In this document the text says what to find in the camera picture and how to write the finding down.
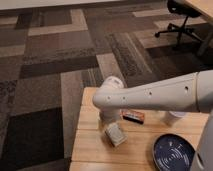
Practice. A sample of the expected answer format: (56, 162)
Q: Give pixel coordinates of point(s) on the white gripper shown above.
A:
(109, 116)

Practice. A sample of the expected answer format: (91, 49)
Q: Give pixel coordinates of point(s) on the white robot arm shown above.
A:
(187, 93)

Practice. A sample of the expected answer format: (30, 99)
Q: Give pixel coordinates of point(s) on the white ceramic cup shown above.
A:
(171, 117)

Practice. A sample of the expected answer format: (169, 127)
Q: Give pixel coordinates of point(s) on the brown chocolate bar pack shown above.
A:
(133, 116)

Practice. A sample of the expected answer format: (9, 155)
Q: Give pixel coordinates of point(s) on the dark blue plate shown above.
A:
(172, 152)

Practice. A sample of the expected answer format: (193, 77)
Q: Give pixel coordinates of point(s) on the wooden desk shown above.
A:
(205, 7)

